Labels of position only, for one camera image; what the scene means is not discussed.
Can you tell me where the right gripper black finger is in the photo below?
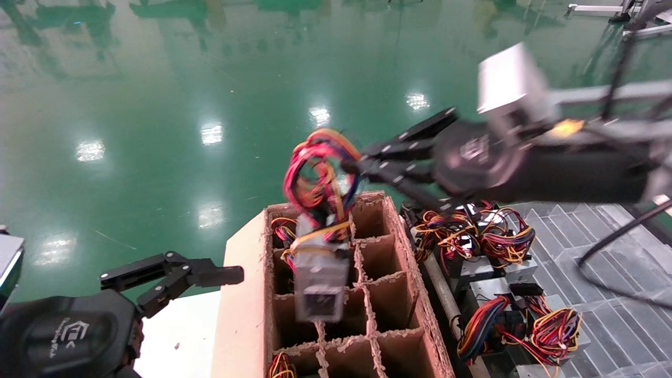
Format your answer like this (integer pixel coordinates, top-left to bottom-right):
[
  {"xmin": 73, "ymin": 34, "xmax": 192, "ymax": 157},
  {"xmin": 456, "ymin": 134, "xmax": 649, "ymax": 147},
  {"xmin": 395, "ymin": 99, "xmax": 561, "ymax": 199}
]
[
  {"xmin": 361, "ymin": 108, "xmax": 458, "ymax": 161},
  {"xmin": 351, "ymin": 160, "xmax": 458, "ymax": 212}
]

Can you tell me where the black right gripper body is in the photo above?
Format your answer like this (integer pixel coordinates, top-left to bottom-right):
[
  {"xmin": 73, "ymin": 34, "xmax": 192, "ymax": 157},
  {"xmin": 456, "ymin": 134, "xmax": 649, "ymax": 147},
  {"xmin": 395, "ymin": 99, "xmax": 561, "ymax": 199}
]
[{"xmin": 433, "ymin": 120, "xmax": 526, "ymax": 197}]

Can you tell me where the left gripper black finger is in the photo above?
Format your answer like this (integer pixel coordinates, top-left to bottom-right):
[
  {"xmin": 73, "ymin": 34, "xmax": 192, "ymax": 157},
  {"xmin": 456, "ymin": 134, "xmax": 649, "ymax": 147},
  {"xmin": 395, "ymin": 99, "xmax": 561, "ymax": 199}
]
[
  {"xmin": 138, "ymin": 274, "xmax": 245, "ymax": 319},
  {"xmin": 100, "ymin": 251, "xmax": 245, "ymax": 292}
]

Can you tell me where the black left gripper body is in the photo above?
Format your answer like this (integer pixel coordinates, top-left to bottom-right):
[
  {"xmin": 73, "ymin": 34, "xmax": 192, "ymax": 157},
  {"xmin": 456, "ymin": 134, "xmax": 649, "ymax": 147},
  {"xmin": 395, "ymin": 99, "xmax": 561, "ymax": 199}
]
[{"xmin": 0, "ymin": 291, "xmax": 143, "ymax": 378}]

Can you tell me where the power supply with coloured wires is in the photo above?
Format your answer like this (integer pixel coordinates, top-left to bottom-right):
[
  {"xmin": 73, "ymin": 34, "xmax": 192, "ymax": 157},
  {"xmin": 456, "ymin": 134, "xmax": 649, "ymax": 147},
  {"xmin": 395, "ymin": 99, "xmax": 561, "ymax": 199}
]
[
  {"xmin": 504, "ymin": 283, "xmax": 584, "ymax": 378},
  {"xmin": 282, "ymin": 128, "xmax": 364, "ymax": 323},
  {"xmin": 477, "ymin": 206, "xmax": 540, "ymax": 283},
  {"xmin": 267, "ymin": 351, "xmax": 296, "ymax": 378},
  {"xmin": 270, "ymin": 217, "xmax": 298, "ymax": 247},
  {"xmin": 402, "ymin": 202, "xmax": 505, "ymax": 281},
  {"xmin": 280, "ymin": 248, "xmax": 297, "ymax": 279},
  {"xmin": 456, "ymin": 278, "xmax": 514, "ymax": 363}
]

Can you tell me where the brown divided cardboard box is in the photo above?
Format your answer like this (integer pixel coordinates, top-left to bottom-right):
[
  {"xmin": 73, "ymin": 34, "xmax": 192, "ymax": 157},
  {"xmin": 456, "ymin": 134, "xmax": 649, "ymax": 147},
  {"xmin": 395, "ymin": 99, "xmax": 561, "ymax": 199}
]
[{"xmin": 210, "ymin": 191, "xmax": 456, "ymax": 378}]

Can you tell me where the clear acrylic divider tray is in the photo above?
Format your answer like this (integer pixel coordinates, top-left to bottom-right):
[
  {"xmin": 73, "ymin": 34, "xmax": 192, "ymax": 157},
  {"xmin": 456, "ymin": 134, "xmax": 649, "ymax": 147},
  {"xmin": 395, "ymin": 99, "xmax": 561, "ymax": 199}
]
[{"xmin": 525, "ymin": 202, "xmax": 672, "ymax": 378}]

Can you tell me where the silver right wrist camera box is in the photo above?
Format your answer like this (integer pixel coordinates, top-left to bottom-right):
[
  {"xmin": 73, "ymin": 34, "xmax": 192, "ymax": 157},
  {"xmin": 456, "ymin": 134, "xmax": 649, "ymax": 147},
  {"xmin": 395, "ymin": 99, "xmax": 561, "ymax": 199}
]
[{"xmin": 477, "ymin": 42, "xmax": 557, "ymax": 129}]

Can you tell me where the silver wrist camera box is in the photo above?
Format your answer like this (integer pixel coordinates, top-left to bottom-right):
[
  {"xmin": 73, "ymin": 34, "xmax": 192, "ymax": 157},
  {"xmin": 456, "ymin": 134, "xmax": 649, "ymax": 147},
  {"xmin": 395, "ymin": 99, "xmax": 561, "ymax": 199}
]
[
  {"xmin": 477, "ymin": 42, "xmax": 557, "ymax": 129},
  {"xmin": 0, "ymin": 231, "xmax": 25, "ymax": 310}
]

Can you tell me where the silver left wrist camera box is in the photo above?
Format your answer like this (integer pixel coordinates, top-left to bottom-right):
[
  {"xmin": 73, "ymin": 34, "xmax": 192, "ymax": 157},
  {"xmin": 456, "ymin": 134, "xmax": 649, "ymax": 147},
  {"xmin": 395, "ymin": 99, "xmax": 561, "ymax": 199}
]
[{"xmin": 0, "ymin": 231, "xmax": 25, "ymax": 310}]

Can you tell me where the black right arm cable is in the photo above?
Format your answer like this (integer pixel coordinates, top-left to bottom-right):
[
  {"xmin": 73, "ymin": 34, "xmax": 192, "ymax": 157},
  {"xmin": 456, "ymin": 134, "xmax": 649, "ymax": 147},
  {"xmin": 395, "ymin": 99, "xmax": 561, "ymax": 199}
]
[{"xmin": 576, "ymin": 29, "xmax": 672, "ymax": 310}]

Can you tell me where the white metal stand frame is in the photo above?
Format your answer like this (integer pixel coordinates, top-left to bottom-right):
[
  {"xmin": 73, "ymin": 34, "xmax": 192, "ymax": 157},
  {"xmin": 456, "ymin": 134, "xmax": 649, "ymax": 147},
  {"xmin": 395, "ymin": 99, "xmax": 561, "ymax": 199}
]
[{"xmin": 564, "ymin": 0, "xmax": 672, "ymax": 40}]

